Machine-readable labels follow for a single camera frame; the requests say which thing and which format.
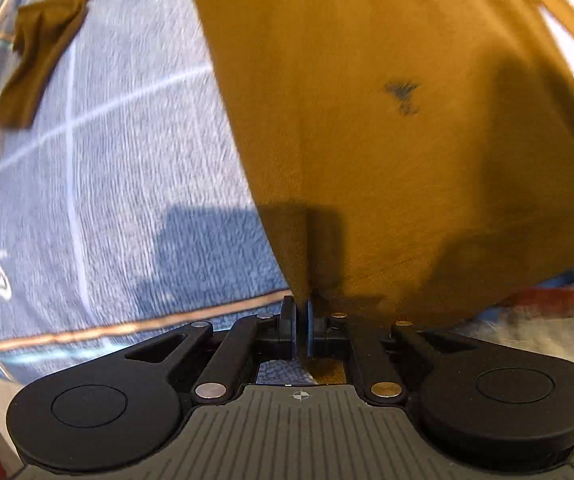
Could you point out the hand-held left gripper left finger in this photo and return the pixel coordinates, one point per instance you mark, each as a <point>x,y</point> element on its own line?
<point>289,327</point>

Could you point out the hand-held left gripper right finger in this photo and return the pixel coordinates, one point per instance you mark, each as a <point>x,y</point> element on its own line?
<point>311,330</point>

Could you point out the brown t-shirt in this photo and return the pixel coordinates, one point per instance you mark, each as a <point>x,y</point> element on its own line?
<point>367,160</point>

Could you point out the blue checked blanket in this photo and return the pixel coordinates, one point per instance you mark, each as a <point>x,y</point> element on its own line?
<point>132,185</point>

